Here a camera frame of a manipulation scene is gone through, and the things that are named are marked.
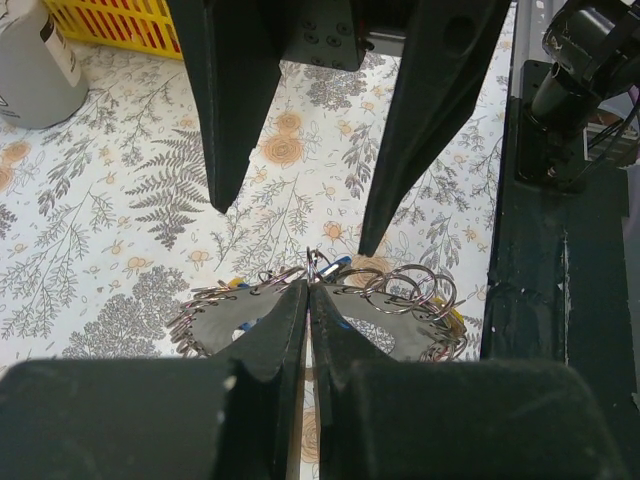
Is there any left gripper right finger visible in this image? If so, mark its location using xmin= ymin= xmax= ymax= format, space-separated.
xmin=309 ymin=285 xmax=631 ymax=480

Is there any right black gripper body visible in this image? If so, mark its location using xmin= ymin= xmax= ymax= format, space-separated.
xmin=259 ymin=0 xmax=416 ymax=71

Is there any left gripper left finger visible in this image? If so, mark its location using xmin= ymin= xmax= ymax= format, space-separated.
xmin=1 ymin=280 xmax=308 ymax=479

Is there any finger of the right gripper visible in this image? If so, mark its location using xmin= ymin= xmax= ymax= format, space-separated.
xmin=359 ymin=1 xmax=510 ymax=256
xmin=168 ymin=0 xmax=283 ymax=213

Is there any large silver keyring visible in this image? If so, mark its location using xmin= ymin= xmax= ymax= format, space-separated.
xmin=166 ymin=250 xmax=468 ymax=362

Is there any yellow plastic basket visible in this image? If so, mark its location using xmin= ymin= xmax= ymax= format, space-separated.
xmin=44 ymin=0 xmax=182 ymax=60

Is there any floral table mat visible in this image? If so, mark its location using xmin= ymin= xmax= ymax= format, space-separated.
xmin=0 ymin=0 xmax=519 ymax=480

